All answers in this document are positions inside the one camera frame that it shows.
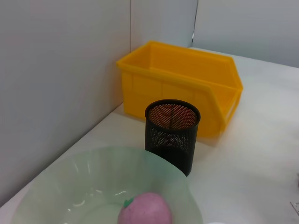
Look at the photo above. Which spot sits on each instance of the black mesh pen cup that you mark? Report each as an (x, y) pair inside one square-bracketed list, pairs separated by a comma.
[(172, 149)]

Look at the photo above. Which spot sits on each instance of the clear plastic ruler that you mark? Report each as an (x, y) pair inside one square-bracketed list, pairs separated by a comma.
[(295, 207)]

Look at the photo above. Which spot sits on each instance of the yellow plastic bin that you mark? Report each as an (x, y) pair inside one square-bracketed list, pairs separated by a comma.
[(168, 86)]

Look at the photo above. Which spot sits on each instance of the pink peach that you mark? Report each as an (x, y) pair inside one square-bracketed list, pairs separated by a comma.
[(147, 210)]

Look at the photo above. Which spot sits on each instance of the green glass fruit plate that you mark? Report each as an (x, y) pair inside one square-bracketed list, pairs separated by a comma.
[(58, 182)]

